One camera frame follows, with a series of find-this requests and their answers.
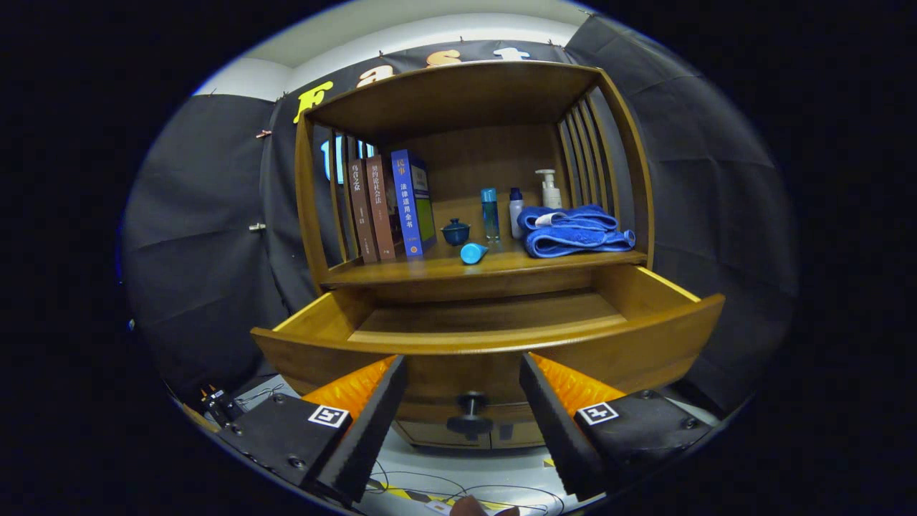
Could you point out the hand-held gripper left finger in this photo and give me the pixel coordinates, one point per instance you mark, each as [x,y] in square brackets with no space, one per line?
[369,433]

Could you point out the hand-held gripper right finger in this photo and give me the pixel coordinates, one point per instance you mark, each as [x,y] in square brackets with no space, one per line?
[559,433]

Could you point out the wooden drawer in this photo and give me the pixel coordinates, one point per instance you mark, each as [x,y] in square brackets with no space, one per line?
[645,344]

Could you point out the blue cosmetic tube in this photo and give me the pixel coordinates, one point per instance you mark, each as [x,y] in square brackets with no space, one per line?
[473,252]

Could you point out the wooden cabinet door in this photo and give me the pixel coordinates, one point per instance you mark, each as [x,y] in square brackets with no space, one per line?
[430,434]
[523,434]

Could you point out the wooden cabinet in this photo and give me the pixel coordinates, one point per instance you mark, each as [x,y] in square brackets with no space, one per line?
[458,93]

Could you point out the yellow black floor tape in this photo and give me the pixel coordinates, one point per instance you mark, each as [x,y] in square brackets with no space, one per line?
[408,494]

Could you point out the white floor card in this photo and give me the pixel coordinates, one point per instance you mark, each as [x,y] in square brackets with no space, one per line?
[438,507]

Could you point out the black floor device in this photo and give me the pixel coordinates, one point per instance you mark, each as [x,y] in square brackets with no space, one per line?
[218,407]

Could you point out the folded blue towel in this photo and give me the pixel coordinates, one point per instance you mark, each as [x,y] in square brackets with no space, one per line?
[573,240]

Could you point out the small blue lidded cup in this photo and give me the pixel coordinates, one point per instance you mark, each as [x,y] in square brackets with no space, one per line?
[455,233]

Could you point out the dark brown book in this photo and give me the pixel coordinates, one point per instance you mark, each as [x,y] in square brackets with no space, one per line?
[360,211]

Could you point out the white bottle with blue cap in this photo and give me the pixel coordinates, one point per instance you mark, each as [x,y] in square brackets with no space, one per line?
[516,215]

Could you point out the clear blue bottle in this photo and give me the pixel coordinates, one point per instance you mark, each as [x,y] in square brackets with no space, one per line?
[490,215]

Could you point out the blue book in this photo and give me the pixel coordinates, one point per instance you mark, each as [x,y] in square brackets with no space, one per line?
[410,208]

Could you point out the white pump bottle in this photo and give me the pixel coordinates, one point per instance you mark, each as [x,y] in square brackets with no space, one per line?
[551,197]

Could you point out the black backdrop cloth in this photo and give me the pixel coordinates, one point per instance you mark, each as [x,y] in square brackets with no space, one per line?
[200,215]

